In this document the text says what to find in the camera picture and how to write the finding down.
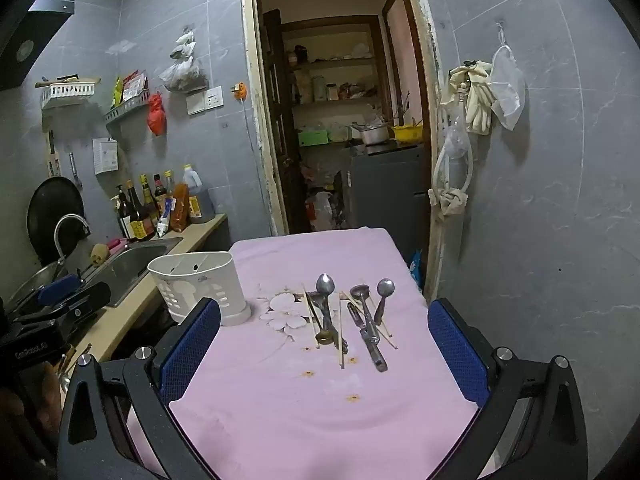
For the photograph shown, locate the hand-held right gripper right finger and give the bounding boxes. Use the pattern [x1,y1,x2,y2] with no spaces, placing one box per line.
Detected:
[426,298,590,480]

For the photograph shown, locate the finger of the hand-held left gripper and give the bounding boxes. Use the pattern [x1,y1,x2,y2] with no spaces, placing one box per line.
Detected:
[15,281,112,325]
[36,274,83,307]

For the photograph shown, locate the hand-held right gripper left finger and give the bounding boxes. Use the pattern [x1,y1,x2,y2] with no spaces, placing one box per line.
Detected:
[56,297,222,480]

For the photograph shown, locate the white plastic utensil holder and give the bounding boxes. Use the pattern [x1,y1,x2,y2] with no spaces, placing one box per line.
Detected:
[147,251,252,327]

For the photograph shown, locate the round steel spoon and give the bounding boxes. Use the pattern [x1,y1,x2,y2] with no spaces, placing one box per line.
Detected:
[372,278,396,328]

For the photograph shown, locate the steel soup spoon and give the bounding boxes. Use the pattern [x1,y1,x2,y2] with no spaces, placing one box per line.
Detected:
[349,284,381,346]

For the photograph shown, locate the small brass spoon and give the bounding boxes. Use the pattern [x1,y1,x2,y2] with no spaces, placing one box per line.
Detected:
[306,292,335,346]

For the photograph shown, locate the large steel spoon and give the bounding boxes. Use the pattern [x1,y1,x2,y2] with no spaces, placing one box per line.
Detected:
[315,273,348,346]

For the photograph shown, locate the steel basin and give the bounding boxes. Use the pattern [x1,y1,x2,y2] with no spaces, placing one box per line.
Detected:
[7,260,66,306]

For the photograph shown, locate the steel sink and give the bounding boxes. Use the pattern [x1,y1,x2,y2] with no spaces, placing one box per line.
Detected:
[82,237,183,308]

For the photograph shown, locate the steel faucet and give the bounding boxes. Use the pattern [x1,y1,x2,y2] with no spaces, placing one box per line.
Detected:
[54,214,91,261]

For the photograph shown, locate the black wok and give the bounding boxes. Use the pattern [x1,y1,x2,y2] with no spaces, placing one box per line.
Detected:
[26,176,86,261]

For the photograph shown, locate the dark sauce bottle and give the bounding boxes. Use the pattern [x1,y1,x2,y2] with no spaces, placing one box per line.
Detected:
[125,180,150,240]
[116,185,136,241]
[140,175,162,226]

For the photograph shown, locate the pink floral tablecloth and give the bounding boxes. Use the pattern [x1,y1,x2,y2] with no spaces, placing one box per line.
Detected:
[125,227,481,480]

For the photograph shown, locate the orange seasoning packet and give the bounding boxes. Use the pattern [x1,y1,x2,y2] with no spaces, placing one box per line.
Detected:
[170,182,191,233]

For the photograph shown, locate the large dark oil jug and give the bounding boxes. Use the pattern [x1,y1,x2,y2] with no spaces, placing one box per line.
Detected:
[182,164,216,224]

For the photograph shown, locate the knotted cream rag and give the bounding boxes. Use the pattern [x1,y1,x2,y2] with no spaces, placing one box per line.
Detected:
[429,187,468,218]

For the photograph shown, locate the grey cabinet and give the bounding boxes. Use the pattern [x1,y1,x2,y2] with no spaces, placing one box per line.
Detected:
[347,142,431,261]

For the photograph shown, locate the white floor bag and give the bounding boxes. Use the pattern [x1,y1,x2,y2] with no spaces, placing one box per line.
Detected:
[305,190,336,231]

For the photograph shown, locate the red plastic bag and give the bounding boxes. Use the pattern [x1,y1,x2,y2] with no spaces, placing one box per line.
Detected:
[147,92,167,137]

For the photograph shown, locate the seasoning packets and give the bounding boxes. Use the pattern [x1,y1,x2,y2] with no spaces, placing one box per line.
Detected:
[111,71,148,106]

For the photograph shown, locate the yellow basin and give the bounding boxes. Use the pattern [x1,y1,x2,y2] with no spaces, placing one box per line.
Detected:
[390,122,423,143]

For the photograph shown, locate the steel pot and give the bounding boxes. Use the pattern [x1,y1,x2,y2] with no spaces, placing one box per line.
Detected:
[352,122,390,146]

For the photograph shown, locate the black range hood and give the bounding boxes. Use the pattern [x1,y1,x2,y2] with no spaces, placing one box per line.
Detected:
[0,7,76,92]

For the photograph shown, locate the hanging clear food bags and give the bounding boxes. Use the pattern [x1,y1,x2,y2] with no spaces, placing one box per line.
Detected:
[159,30,208,93]

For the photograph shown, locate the cream rubber gloves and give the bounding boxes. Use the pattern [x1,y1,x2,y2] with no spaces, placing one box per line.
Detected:
[440,60,496,136]

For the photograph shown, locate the dark wooden door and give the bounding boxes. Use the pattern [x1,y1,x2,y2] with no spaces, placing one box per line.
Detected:
[262,9,301,233]

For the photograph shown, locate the clear hanging plastic bag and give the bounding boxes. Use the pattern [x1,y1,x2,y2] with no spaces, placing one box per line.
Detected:
[490,45,527,132]

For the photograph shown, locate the wooden shelf unit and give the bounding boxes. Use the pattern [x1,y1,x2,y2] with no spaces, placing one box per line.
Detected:
[280,15,386,146]

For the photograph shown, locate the white wall notice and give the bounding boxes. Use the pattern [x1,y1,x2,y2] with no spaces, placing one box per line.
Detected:
[92,137,120,176]

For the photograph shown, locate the white hose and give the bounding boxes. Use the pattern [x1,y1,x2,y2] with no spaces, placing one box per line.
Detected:
[429,90,473,211]

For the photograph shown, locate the grey wall shelf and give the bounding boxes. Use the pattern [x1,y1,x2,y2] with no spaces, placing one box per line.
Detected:
[103,90,151,123]

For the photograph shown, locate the white wall basket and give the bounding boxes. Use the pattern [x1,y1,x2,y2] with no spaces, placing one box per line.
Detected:
[35,76,101,111]

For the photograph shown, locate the white wall socket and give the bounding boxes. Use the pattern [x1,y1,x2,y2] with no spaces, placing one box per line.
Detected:
[186,86,224,115]

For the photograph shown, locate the wooden door frame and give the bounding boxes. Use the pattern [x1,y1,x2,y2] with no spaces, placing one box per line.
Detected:
[240,0,443,301]

